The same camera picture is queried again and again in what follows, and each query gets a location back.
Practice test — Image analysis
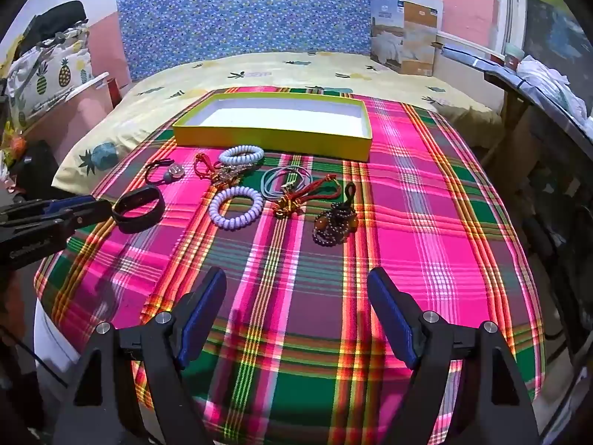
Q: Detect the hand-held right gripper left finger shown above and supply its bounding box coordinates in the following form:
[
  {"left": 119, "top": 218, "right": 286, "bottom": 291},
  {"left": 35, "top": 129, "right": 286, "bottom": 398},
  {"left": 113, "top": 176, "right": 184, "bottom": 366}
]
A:
[{"left": 53, "top": 266, "right": 228, "bottom": 445}]

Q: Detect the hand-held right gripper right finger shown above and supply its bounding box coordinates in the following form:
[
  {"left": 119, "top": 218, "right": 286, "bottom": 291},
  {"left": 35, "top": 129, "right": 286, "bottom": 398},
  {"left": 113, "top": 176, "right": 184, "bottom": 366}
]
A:
[{"left": 367, "top": 266, "right": 540, "bottom": 445}]

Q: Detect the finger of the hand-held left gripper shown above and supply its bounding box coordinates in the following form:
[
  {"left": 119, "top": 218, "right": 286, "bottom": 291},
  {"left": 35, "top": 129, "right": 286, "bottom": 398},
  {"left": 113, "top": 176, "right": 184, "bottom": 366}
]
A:
[
  {"left": 44, "top": 196, "right": 100, "bottom": 211},
  {"left": 56, "top": 201, "right": 113, "bottom": 231}
]

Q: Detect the black wristband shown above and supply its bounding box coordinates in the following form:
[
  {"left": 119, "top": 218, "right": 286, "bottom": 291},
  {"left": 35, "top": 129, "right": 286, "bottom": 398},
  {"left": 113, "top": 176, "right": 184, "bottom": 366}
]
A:
[{"left": 111, "top": 185, "right": 164, "bottom": 234}]

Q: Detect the black hair tie with bead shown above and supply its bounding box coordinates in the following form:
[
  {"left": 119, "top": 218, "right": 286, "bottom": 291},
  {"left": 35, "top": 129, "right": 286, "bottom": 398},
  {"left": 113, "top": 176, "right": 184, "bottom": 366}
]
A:
[{"left": 145, "top": 158, "right": 187, "bottom": 185}]

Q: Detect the lavender coil hair tie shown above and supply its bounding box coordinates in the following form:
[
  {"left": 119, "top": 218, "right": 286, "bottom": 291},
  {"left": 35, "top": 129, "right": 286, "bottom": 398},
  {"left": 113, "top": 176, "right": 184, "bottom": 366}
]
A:
[{"left": 208, "top": 186, "right": 266, "bottom": 233}]

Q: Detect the dark bead bracelet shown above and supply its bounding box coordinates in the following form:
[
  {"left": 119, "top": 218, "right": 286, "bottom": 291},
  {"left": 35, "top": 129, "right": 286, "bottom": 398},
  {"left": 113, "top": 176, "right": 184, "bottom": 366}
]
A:
[{"left": 312, "top": 183, "right": 360, "bottom": 246}]

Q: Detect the red cord gold keychain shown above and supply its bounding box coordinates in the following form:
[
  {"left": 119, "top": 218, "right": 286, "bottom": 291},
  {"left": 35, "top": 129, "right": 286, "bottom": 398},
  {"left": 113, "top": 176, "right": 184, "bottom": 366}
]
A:
[{"left": 271, "top": 174, "right": 344, "bottom": 218}]

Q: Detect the grey hair tie with charm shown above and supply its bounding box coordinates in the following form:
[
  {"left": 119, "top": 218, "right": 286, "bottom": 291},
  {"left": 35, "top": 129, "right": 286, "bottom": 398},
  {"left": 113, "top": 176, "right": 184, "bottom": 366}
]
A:
[{"left": 262, "top": 165, "right": 320, "bottom": 195}]

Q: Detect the yellow cardboard box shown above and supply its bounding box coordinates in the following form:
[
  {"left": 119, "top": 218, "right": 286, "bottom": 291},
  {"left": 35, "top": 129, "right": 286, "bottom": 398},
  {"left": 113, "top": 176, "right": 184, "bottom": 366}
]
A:
[{"left": 172, "top": 92, "right": 374, "bottom": 162}]

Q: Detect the pink green plaid blanket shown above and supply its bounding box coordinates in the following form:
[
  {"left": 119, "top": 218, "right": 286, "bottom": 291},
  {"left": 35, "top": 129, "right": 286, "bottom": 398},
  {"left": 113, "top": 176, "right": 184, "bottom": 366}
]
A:
[{"left": 34, "top": 86, "right": 547, "bottom": 445}]

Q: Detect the white board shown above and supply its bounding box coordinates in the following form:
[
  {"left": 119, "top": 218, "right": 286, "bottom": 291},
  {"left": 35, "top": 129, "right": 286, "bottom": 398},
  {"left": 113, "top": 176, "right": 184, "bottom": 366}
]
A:
[{"left": 65, "top": 72, "right": 110, "bottom": 103}]

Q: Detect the pineapple print pillow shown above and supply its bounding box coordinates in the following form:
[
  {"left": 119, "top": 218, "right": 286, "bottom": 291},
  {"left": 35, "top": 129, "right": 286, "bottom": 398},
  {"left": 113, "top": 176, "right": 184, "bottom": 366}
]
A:
[{"left": 9, "top": 28, "right": 93, "bottom": 126}]

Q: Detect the yellow pineapple bed sheet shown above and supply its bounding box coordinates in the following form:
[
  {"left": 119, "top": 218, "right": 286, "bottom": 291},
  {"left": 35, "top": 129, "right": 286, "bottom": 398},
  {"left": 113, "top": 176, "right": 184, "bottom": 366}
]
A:
[{"left": 51, "top": 50, "right": 503, "bottom": 191}]

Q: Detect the blue floral headboard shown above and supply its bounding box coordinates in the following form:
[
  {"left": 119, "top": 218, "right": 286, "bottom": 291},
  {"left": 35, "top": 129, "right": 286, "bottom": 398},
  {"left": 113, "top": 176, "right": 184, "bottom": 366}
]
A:
[{"left": 115, "top": 0, "right": 403, "bottom": 82}]

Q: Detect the dark side table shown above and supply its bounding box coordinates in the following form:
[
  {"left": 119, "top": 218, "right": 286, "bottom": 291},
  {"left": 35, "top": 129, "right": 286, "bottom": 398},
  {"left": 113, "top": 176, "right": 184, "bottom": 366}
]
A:
[{"left": 440, "top": 44, "right": 593, "bottom": 140}]

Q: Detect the cardboard bedding package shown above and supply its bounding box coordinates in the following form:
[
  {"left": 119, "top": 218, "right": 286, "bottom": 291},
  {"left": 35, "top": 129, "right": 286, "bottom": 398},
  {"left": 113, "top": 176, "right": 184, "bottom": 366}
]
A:
[{"left": 370, "top": 0, "right": 445, "bottom": 76}]

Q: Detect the white cloth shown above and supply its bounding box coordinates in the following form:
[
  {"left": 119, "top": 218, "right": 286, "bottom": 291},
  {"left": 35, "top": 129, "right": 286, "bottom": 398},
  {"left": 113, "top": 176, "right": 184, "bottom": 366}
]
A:
[{"left": 516, "top": 56, "right": 590, "bottom": 116}]

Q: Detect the black bag with strap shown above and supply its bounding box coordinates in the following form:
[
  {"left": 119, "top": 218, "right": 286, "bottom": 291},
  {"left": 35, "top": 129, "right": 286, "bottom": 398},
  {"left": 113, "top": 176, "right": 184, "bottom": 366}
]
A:
[{"left": 13, "top": 140, "right": 59, "bottom": 187}]

